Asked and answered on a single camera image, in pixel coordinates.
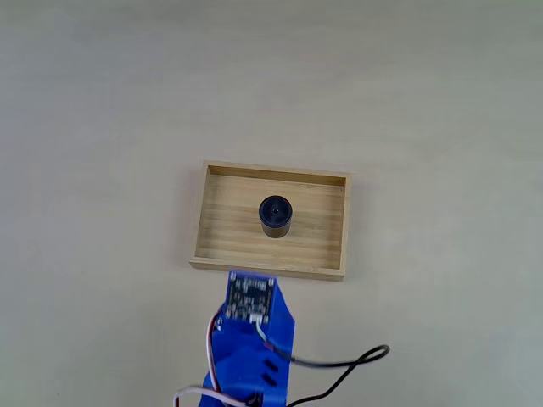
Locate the black cylinder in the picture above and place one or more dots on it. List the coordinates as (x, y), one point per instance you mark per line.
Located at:
(275, 214)

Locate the shallow wooden box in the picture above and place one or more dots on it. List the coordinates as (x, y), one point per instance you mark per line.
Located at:
(220, 237)

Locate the blue camera circuit board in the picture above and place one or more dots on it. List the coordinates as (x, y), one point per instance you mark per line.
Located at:
(250, 299)

